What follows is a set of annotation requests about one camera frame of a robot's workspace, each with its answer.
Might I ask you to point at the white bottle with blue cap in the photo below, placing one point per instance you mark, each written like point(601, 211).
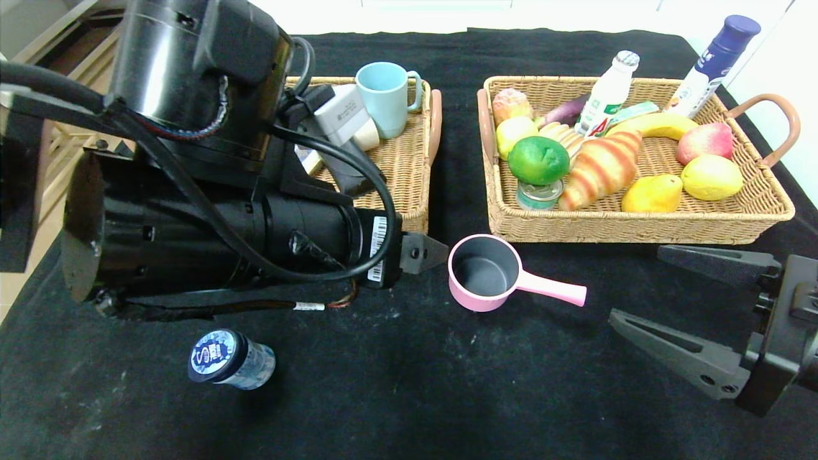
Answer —
point(712, 62)

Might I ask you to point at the yellow pear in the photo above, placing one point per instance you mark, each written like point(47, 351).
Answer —
point(652, 195)

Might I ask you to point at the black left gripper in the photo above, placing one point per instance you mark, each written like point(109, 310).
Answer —
point(382, 250)

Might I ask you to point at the yellow-green apple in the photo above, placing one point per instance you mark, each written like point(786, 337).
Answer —
point(511, 131)

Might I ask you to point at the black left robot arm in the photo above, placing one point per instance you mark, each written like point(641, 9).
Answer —
point(179, 236)

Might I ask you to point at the light blue mug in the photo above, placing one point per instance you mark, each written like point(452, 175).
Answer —
point(386, 96)

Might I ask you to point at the white milk bottle green label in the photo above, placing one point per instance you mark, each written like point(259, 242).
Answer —
point(607, 94)

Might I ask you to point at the wicker basket with household items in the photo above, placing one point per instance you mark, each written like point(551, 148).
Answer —
point(409, 172)

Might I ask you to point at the gold metal rolling rack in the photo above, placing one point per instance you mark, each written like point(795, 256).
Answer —
point(64, 166)

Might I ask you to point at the black glasses case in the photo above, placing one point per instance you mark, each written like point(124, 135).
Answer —
point(354, 179)

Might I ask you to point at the long striped bread loaf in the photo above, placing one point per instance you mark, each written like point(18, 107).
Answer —
point(565, 135)

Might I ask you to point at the white counter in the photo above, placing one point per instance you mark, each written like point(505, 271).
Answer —
point(447, 16)

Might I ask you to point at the red peach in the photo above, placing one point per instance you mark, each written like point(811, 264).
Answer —
point(703, 142)

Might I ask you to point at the tin can with green label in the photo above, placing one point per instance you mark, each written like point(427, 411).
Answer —
point(540, 197)

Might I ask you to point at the yellow banana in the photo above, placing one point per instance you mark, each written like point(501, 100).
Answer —
point(664, 124)

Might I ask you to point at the striped croissant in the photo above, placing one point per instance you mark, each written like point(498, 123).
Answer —
point(601, 169)

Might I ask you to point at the yellow lemon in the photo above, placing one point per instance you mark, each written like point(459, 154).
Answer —
point(709, 177)

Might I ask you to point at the pink saucepan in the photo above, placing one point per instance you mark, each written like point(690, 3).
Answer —
point(482, 268)

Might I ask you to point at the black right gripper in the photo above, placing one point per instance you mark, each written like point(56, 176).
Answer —
point(785, 332)

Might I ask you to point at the wicker basket with food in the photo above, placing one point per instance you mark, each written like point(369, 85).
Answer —
point(639, 227)

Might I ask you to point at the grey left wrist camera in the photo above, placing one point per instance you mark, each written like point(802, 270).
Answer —
point(342, 115)

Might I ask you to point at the small cream cup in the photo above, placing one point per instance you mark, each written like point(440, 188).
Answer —
point(369, 135)

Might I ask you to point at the purple eggplant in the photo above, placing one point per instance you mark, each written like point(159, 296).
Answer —
point(562, 114)

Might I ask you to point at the pink bumpy fruit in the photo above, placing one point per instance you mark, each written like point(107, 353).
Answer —
point(510, 104)

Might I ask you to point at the green lime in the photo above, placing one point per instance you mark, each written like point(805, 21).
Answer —
point(538, 160)

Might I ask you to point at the green snack pack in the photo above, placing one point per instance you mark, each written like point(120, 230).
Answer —
point(636, 112)

